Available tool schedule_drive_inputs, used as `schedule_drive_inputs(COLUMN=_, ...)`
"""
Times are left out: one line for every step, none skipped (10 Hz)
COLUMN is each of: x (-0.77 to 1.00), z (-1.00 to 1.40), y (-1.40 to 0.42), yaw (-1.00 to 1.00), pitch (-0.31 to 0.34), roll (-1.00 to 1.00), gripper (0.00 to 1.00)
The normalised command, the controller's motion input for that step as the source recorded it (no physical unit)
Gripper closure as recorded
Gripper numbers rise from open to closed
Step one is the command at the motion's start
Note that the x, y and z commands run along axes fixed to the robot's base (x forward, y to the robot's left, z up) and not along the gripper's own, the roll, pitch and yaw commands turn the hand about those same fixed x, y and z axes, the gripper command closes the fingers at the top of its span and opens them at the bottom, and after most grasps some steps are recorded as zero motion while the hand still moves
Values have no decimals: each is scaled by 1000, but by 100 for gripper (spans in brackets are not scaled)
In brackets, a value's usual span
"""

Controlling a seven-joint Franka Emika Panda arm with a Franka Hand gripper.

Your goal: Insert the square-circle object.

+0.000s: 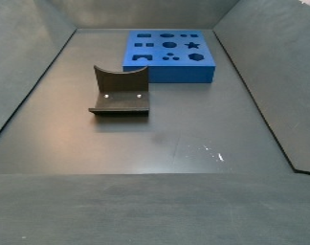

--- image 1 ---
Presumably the black curved holder stand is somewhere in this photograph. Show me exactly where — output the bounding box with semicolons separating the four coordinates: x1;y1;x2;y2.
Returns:
89;66;150;115

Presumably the blue shape sorter block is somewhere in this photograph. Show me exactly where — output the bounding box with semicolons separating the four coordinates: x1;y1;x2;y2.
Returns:
122;30;217;83

